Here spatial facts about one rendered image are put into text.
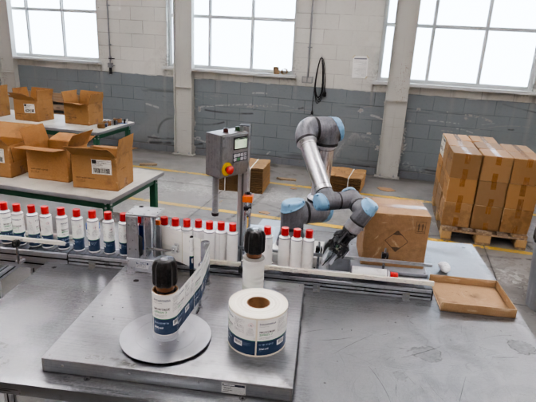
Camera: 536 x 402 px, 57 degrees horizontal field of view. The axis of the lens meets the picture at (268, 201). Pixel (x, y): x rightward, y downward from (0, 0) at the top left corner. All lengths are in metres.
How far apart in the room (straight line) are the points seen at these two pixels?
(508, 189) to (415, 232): 2.94
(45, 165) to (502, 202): 4.10
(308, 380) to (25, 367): 0.91
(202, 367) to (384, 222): 1.15
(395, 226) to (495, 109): 5.15
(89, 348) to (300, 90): 6.09
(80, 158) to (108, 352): 2.18
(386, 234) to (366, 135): 5.05
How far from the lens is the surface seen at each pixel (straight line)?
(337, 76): 7.33
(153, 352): 1.71
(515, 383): 1.92
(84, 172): 3.74
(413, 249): 2.45
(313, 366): 1.76
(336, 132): 2.34
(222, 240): 2.21
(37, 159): 4.03
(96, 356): 1.74
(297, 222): 2.41
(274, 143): 7.62
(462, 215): 5.30
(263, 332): 1.64
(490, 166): 5.20
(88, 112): 6.16
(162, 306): 1.68
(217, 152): 2.11
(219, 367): 1.65
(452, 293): 2.38
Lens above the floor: 1.88
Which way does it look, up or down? 19 degrees down
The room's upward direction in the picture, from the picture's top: 3 degrees clockwise
